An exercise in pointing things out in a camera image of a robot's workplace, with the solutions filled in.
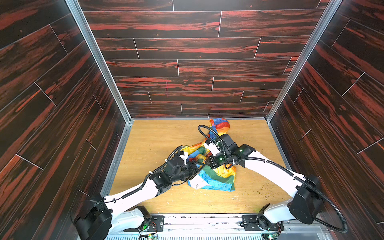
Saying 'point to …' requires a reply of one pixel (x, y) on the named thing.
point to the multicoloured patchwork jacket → (222, 179)
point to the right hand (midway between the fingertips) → (208, 160)
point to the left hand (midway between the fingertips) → (205, 168)
